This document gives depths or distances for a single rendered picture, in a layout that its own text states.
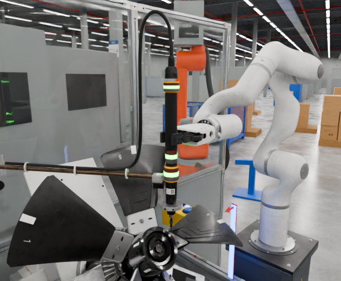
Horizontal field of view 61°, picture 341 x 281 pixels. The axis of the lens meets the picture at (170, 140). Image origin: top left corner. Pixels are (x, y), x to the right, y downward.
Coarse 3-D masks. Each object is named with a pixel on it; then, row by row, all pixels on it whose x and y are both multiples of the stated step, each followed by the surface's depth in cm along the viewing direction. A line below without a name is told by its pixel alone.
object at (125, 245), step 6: (114, 234) 78; (120, 234) 79; (126, 234) 79; (114, 240) 79; (120, 240) 79; (126, 240) 80; (132, 240) 80; (108, 246) 79; (114, 246) 79; (120, 246) 80; (126, 246) 80; (108, 252) 79; (114, 252) 80; (120, 252) 80; (126, 252) 81; (102, 258) 79; (108, 258) 80; (114, 258) 80; (120, 258) 81
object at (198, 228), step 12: (192, 216) 105; (204, 216) 106; (216, 216) 108; (180, 228) 96; (192, 228) 97; (204, 228) 98; (216, 228) 101; (228, 228) 104; (192, 240) 90; (204, 240) 92; (216, 240) 94; (228, 240) 97; (240, 240) 100
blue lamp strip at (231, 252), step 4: (232, 212) 114; (232, 216) 115; (232, 220) 115; (232, 224) 115; (232, 228) 116; (232, 248) 117; (232, 252) 117; (232, 256) 118; (232, 260) 118; (228, 264) 120; (232, 264) 118; (228, 268) 120; (232, 268) 119; (228, 272) 120; (232, 272) 119; (228, 276) 121; (232, 276) 119
